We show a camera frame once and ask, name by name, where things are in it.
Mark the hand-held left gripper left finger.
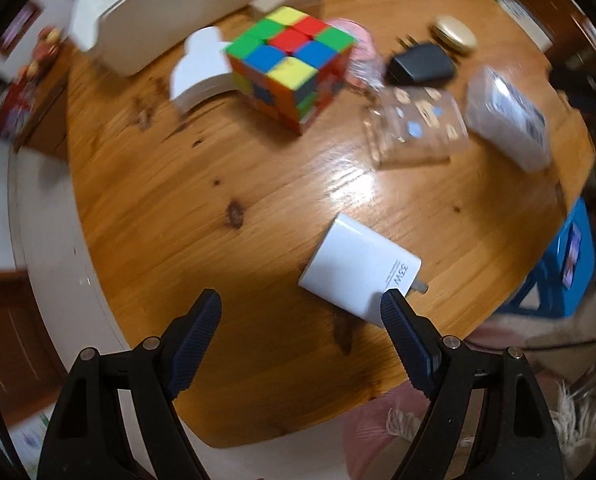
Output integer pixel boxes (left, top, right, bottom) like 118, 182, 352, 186
37, 288, 223, 480

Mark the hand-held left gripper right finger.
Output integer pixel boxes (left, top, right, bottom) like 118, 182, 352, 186
380, 290, 565, 480

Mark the white power adapter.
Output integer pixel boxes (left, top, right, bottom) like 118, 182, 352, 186
298, 212, 429, 329

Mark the white cloud-shaped block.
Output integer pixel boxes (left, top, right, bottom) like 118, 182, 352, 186
169, 26, 236, 113

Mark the multicoloured puzzle cube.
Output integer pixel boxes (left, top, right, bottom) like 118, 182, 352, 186
224, 6, 357, 135

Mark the pink correction tape dispenser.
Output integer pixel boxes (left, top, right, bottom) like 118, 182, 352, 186
325, 17, 380, 92

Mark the round gold tin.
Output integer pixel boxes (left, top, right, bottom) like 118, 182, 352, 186
430, 16, 478, 54

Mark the white plastic storage bin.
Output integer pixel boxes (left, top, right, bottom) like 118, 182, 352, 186
70, 0, 359, 78

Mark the pink tasselled rug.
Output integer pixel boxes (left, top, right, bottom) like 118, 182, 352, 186
340, 385, 431, 480

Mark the beige shaggy rug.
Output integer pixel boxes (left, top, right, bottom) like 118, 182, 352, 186
478, 305, 596, 480

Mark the blue plastic stool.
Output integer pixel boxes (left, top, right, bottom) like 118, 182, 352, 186
503, 197, 596, 318

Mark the black power adapter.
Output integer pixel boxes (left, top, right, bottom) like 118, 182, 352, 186
385, 35, 456, 87

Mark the bowl of peaches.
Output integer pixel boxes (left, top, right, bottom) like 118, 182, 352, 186
25, 25, 66, 78

